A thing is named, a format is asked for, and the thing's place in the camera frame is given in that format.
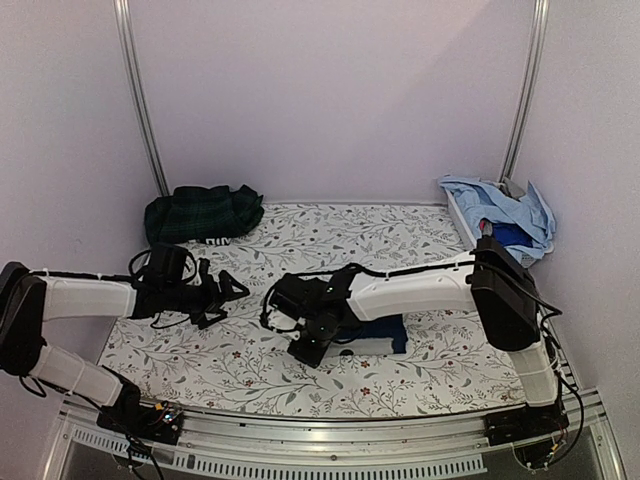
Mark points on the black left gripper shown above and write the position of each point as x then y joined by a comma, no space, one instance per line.
213,298

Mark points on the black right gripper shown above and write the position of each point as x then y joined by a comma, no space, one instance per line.
311,358

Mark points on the navy blue t-shirt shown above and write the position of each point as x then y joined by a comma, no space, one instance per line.
384,336

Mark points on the white plastic laundry basket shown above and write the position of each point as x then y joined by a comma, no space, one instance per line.
465,220

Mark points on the floral patterned table cloth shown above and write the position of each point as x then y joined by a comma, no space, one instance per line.
237,365

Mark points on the dark green plaid garment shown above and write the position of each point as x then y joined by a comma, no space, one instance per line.
198,213

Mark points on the right robot arm white sleeves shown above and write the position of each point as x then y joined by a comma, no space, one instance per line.
486,280

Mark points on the robot arm white sleeves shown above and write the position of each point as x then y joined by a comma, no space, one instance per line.
486,280
168,281

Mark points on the left robot arm white sleeves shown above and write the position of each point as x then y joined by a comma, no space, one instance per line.
168,281

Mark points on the light blue shirt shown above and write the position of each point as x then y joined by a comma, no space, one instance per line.
510,210

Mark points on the royal blue garment in basket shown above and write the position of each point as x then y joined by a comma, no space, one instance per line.
508,235

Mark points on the aluminium front rail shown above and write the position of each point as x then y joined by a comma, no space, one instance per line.
231,445

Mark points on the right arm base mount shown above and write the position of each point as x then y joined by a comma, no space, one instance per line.
541,430

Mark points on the left aluminium frame post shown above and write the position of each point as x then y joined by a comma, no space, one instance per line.
133,72

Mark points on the aluminium frame post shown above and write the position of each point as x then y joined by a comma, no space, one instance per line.
133,72
532,67

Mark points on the right aluminium frame post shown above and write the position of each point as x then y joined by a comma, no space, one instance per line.
532,67

